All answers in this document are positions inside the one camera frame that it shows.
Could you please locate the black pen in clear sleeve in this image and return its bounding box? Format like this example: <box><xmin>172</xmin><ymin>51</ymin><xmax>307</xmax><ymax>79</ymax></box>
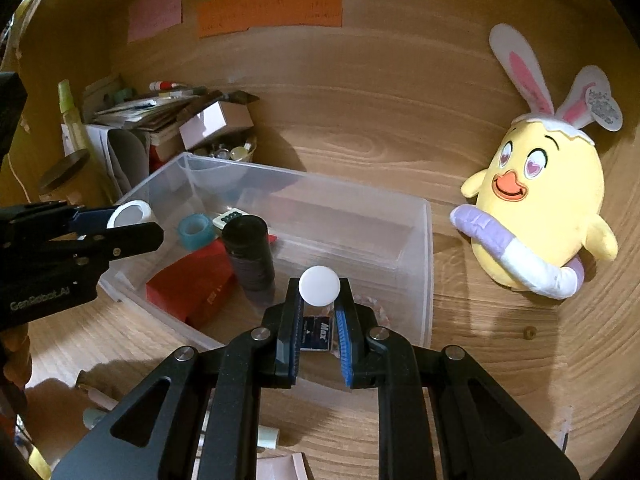
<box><xmin>557</xmin><ymin>405</ymin><xmax>573</xmax><ymax>453</ymax></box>

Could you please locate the yellow chick plush toy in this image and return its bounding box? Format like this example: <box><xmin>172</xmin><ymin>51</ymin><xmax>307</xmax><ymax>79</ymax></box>
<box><xmin>448</xmin><ymin>22</ymin><xmax>623</xmax><ymax>301</ymax></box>

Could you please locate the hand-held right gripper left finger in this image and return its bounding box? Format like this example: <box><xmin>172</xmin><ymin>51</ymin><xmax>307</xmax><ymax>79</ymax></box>
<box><xmin>50</xmin><ymin>277</ymin><xmax>307</xmax><ymax>480</ymax></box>

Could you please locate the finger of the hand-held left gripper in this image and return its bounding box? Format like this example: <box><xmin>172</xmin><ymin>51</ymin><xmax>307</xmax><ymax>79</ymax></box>
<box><xmin>45</xmin><ymin>221</ymin><xmax>165</xmax><ymax>281</ymax></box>
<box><xmin>0</xmin><ymin>201</ymin><xmax>118</xmax><ymax>246</ymax></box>

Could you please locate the stack of papers and books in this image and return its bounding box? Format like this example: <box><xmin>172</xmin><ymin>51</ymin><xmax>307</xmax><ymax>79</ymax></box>
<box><xmin>82</xmin><ymin>75</ymin><xmax>211</xmax><ymax>171</ymax></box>

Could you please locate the folded white paper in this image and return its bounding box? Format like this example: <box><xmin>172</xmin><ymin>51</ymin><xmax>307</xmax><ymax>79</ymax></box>
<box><xmin>85</xmin><ymin>125</ymin><xmax>151</xmax><ymax>196</ymax></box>

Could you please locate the person's left hand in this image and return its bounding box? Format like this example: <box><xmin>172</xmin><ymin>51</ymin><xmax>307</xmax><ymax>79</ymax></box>
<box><xmin>0</xmin><ymin>322</ymin><xmax>32</xmax><ymax>411</ymax></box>

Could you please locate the clear plastic storage box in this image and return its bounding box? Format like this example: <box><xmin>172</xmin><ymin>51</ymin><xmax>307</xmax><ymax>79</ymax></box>
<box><xmin>97</xmin><ymin>152</ymin><xmax>433</xmax><ymax>356</ymax></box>

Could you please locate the brown lidded mug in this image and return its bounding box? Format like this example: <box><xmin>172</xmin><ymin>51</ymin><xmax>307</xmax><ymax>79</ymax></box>
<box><xmin>39</xmin><ymin>150</ymin><xmax>93</xmax><ymax>206</ymax></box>

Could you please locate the dark purple cosmetic tube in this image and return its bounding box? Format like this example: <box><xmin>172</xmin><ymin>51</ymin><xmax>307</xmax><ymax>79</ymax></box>
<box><xmin>221</xmin><ymin>215</ymin><xmax>275</xmax><ymax>292</ymax></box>

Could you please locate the red packet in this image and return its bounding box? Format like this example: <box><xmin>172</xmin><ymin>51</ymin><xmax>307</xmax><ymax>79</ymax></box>
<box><xmin>146</xmin><ymin>237</ymin><xmax>278</xmax><ymax>328</ymax></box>

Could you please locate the pink sticky note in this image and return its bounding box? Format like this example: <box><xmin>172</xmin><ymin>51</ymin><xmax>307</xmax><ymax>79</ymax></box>
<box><xmin>126</xmin><ymin>0</ymin><xmax>184</xmax><ymax>43</ymax></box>

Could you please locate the pale green tube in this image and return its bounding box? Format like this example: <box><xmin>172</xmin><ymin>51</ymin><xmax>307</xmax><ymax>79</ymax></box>
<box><xmin>82</xmin><ymin>407</ymin><xmax>280</xmax><ymax>451</ymax></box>

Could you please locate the green spray bottle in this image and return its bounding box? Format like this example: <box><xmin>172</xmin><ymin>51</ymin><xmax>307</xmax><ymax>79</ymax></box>
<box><xmin>57</xmin><ymin>79</ymin><xmax>88</xmax><ymax>153</ymax></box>

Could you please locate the blue tape roll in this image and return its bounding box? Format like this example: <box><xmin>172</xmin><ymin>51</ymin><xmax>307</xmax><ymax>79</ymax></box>
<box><xmin>178</xmin><ymin>212</ymin><xmax>213</xmax><ymax>251</ymax></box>

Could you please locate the small white round jar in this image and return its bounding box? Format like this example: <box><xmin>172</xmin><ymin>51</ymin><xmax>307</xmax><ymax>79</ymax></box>
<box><xmin>298</xmin><ymin>265</ymin><xmax>341</xmax><ymax>307</ymax></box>

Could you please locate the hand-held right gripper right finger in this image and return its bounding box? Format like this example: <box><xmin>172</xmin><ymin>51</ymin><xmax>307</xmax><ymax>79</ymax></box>
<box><xmin>334</xmin><ymin>280</ymin><xmax>581</xmax><ymax>480</ymax></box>

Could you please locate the small white cardboard box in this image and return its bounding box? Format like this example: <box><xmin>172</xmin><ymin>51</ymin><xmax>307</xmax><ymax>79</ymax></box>
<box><xmin>178</xmin><ymin>91</ymin><xmax>261</xmax><ymax>151</ymax></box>

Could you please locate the small white dotted case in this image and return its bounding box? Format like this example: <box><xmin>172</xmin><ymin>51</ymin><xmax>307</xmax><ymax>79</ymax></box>
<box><xmin>212</xmin><ymin>207</ymin><xmax>248</xmax><ymax>228</ymax></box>

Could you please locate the white paper tag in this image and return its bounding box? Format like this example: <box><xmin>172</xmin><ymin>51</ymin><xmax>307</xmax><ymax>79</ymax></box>
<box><xmin>61</xmin><ymin>122</ymin><xmax>87</xmax><ymax>157</ymax></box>

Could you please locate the orange sticky note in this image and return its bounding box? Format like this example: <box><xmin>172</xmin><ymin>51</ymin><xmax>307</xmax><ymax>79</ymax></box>
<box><xmin>196</xmin><ymin>0</ymin><xmax>344</xmax><ymax>39</ymax></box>

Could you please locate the white tape roll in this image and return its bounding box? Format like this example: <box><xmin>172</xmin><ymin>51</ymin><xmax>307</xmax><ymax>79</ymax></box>
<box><xmin>107</xmin><ymin>200</ymin><xmax>153</xmax><ymax>228</ymax></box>

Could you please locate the cluster of glass trinkets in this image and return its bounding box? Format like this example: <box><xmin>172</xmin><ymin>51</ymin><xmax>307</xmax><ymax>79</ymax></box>
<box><xmin>194</xmin><ymin>136</ymin><xmax>257</xmax><ymax>162</ymax></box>

